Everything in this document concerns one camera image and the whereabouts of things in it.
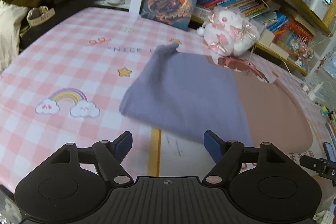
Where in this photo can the pink checkered table mat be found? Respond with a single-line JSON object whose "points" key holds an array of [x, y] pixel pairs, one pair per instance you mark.
{"points": [[67, 86]]}

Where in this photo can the white pink plush toy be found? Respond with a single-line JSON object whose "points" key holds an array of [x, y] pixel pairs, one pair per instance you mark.
{"points": [[228, 32]]}

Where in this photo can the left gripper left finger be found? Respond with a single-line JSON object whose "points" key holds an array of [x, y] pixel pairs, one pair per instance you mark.
{"points": [[109, 156]]}

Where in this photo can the white wristwatch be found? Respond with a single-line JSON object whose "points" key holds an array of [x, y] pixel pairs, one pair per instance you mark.
{"points": [[38, 15]]}

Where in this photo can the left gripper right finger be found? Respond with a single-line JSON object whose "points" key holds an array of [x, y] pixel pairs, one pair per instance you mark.
{"points": [[226, 155]]}

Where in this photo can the black smartphone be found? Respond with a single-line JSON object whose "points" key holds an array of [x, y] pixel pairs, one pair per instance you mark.
{"points": [[329, 151]]}

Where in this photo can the row of colourful shelf books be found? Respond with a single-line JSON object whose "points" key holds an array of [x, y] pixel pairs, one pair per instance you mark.
{"points": [[282, 26]]}

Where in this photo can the purple and brown sweater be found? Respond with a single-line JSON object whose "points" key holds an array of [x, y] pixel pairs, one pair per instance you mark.
{"points": [[187, 94]]}

